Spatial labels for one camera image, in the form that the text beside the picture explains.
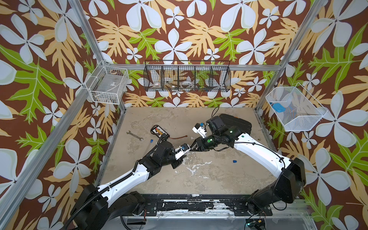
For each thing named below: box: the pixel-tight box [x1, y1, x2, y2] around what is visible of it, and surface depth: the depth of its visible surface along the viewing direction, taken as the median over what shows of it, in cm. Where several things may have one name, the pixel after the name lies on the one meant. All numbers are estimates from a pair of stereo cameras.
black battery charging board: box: [150, 124, 171, 139], surface depth 107 cm
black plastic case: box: [217, 113, 253, 135], surface depth 107 cm
